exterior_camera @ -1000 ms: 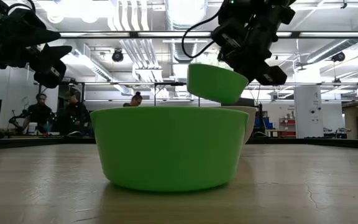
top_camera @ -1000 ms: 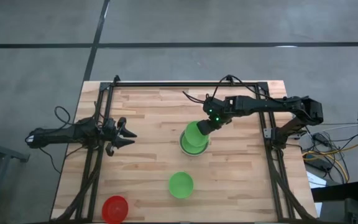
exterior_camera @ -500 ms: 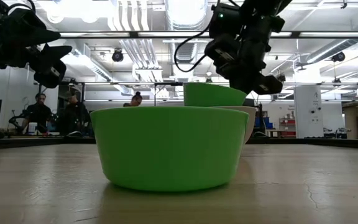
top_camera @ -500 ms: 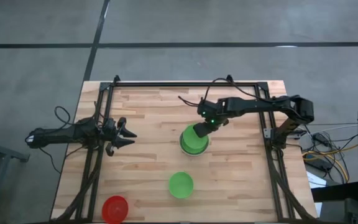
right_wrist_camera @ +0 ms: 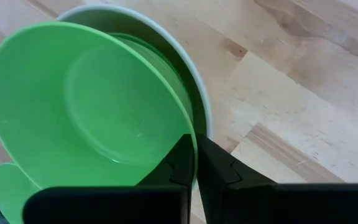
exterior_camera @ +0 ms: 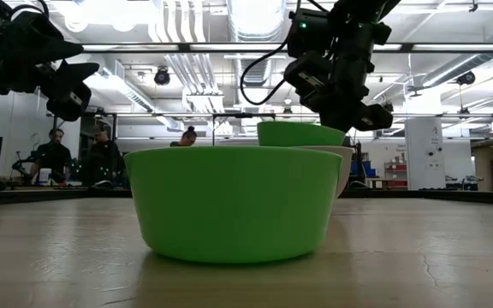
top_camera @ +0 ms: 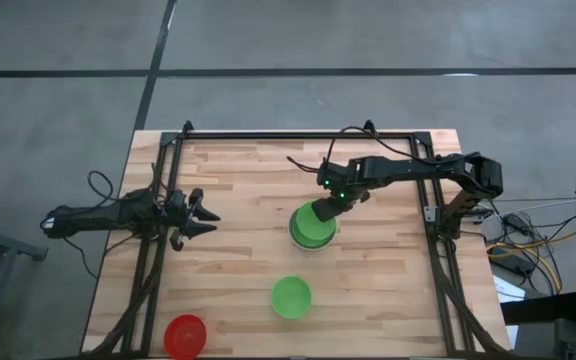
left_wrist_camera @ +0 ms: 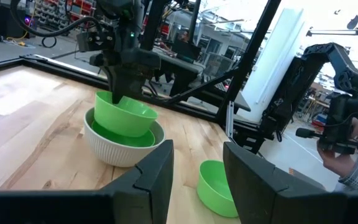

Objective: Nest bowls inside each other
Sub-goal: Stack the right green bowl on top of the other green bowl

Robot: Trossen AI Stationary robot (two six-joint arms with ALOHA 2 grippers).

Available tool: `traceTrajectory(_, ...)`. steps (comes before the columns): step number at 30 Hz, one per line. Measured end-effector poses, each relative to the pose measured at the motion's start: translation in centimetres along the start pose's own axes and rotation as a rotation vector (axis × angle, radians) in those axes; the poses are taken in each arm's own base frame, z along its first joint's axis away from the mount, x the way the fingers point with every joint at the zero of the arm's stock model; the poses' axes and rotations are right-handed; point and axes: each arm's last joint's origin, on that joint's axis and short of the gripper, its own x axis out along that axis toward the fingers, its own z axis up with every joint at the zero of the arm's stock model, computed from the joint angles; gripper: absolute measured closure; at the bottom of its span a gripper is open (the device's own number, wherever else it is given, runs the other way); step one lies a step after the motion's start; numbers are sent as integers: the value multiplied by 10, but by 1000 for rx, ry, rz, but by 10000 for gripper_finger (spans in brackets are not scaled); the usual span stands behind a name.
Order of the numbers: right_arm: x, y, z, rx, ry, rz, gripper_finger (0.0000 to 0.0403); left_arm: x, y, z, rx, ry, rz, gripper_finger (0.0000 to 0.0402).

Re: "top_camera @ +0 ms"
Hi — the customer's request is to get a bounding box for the white ribbed bowl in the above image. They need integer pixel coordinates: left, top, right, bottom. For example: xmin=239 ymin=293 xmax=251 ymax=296
xmin=287 ymin=202 xmax=339 ymax=253

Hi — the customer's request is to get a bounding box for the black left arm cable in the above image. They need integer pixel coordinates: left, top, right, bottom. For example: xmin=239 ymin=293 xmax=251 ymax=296
xmin=86 ymin=170 xmax=122 ymax=204

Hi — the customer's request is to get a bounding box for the green plastic bowl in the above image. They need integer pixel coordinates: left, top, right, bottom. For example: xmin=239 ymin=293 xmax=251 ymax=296
xmin=290 ymin=219 xmax=335 ymax=250
xmin=271 ymin=275 xmax=313 ymax=320
xmin=293 ymin=200 xmax=338 ymax=242

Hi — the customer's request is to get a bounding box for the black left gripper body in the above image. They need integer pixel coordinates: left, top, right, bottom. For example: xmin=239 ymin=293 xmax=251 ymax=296
xmin=151 ymin=190 xmax=193 ymax=236

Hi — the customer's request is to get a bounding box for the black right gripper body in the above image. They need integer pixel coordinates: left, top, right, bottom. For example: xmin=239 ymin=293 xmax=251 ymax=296
xmin=317 ymin=158 xmax=372 ymax=201

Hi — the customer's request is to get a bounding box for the black aluminium table frame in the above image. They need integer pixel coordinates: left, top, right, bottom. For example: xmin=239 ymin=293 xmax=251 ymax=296
xmin=95 ymin=119 xmax=512 ymax=360

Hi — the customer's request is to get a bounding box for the yellow cable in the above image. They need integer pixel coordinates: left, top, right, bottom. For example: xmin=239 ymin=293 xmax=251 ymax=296
xmin=485 ymin=230 xmax=576 ymax=296

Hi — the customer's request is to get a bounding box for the red plastic bowl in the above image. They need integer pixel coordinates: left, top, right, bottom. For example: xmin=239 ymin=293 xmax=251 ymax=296
xmin=163 ymin=313 xmax=208 ymax=360

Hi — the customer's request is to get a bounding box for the black power brick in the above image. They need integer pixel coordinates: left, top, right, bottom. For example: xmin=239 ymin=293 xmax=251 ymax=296
xmin=495 ymin=252 xmax=537 ymax=277

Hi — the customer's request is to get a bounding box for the black hanging cable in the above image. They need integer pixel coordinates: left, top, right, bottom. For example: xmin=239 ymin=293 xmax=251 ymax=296
xmin=62 ymin=237 xmax=99 ymax=280

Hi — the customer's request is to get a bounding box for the long black arm cable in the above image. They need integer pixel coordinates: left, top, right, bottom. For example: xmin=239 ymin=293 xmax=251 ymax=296
xmin=326 ymin=125 xmax=449 ymax=164

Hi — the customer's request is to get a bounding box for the black bar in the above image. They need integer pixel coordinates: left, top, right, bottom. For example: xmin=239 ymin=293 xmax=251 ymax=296
xmin=500 ymin=292 xmax=576 ymax=326

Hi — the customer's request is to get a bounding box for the thin black looped cable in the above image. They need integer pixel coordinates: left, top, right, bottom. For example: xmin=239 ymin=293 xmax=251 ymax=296
xmin=286 ymin=156 xmax=325 ymax=174

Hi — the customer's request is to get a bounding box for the white paper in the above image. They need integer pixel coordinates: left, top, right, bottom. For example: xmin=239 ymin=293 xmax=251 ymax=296
xmin=492 ymin=274 xmax=520 ymax=305

